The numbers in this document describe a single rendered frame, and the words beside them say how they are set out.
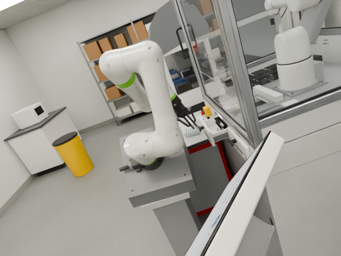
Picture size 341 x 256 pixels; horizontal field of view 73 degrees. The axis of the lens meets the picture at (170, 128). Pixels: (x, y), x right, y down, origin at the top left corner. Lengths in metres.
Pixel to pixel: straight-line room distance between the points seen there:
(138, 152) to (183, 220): 0.58
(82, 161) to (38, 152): 1.09
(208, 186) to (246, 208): 1.43
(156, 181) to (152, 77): 0.57
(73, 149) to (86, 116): 2.48
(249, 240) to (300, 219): 0.82
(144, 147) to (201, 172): 0.87
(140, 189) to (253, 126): 0.68
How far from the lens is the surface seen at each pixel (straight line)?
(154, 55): 0.98
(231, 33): 0.91
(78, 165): 3.95
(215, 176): 1.90
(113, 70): 1.03
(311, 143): 1.20
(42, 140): 4.63
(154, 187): 1.28
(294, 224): 1.45
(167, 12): 2.23
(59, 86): 6.23
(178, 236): 1.56
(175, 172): 1.26
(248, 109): 0.99
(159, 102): 1.01
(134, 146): 1.09
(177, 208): 1.40
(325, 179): 1.36
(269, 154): 0.65
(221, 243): 0.47
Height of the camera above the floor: 1.55
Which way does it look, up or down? 22 degrees down
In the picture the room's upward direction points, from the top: 22 degrees counter-clockwise
